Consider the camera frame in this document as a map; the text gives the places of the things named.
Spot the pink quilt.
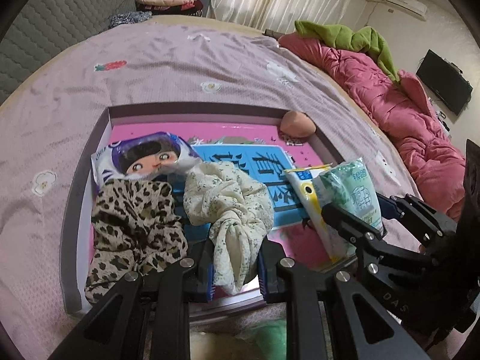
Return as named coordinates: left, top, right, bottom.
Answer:
left=279, top=33, right=465, bottom=220

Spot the white air conditioner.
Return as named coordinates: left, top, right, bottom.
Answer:
left=384, top=0, right=428, bottom=19

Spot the yellow doll face packet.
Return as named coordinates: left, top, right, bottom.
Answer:
left=283, top=164, right=355, bottom=263

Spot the purple patterned bed sheet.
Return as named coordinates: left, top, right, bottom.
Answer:
left=1, top=21, right=418, bottom=359

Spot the pink and blue book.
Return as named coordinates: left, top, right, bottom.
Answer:
left=88, top=121, right=339, bottom=301

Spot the green blanket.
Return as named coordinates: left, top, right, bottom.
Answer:
left=295, top=20, right=399, bottom=82

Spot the purple doll face packet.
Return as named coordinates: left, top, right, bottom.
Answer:
left=91, top=132, right=203, bottom=187

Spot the grey quilted headboard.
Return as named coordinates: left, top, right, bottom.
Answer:
left=1, top=0, right=135, bottom=102

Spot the purple cardboard box tray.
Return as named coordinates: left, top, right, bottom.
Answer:
left=60, top=103, right=355, bottom=314

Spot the blue patterned cloth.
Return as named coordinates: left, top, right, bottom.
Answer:
left=109, top=11, right=152, bottom=29

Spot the green sponge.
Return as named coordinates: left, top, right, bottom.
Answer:
left=251, top=319, right=287, bottom=360

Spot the leopard print scrunchie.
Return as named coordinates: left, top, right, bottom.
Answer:
left=85, top=179, right=188, bottom=304

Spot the green tissue pack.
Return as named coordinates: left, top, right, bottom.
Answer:
left=312, top=158, right=383, bottom=235

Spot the white floral scrunchie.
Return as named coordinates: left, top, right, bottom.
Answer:
left=183, top=161, right=274, bottom=295

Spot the peach makeup sponge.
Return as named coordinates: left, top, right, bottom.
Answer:
left=279, top=111, right=317, bottom=139

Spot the black wall television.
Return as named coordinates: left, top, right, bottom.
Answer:
left=416, top=49, right=473, bottom=116

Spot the teddy bear purple dress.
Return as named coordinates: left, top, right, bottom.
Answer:
left=190, top=331, right=262, bottom=360

